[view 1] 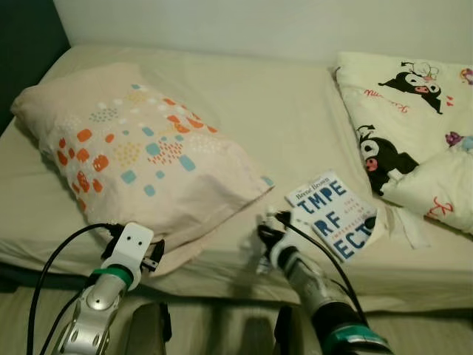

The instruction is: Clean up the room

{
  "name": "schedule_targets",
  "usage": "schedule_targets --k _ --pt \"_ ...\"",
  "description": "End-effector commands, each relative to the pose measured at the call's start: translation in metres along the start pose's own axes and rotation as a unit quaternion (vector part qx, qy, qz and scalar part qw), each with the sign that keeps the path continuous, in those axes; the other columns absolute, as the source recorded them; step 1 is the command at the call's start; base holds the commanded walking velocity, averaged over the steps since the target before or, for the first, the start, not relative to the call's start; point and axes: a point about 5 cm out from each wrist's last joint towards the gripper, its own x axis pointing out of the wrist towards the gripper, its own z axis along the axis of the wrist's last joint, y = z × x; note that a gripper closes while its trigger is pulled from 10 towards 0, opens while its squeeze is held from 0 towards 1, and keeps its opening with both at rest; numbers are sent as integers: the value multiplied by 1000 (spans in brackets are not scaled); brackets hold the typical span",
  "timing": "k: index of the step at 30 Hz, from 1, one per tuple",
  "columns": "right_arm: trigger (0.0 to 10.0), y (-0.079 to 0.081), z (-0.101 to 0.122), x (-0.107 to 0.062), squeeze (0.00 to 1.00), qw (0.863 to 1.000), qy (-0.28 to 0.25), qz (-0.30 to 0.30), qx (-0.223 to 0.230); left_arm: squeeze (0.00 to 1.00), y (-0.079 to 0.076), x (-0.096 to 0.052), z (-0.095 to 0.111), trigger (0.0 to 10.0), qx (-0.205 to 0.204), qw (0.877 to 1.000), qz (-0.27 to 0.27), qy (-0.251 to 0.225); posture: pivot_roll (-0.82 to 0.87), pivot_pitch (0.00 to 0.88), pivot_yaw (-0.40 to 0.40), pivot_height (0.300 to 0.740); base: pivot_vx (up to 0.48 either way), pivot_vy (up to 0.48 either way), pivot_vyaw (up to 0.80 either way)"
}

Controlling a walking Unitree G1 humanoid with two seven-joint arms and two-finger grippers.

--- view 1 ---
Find white book with blue letters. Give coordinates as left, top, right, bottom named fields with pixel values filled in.
left=287, top=172, right=385, bottom=263

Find cream cartoon print blanket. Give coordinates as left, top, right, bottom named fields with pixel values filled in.
left=334, top=52, right=473, bottom=234

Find dark grey left robot leg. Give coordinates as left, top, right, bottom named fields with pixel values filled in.
left=126, top=302, right=172, bottom=355

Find dark grey robot leg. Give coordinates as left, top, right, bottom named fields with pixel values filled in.
left=275, top=307, right=326, bottom=355
left=126, top=302, right=172, bottom=355

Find dark grey right robot leg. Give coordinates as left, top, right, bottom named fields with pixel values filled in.
left=275, top=307, right=326, bottom=355

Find beige bed mattress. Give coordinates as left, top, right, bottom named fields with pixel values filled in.
left=0, top=44, right=473, bottom=311

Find dark padded headboard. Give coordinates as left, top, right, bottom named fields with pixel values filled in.
left=0, top=0, right=71, bottom=138

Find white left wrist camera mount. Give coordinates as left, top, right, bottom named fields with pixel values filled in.
left=100, top=222, right=156, bottom=289

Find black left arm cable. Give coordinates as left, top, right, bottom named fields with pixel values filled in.
left=26, top=222, right=123, bottom=355

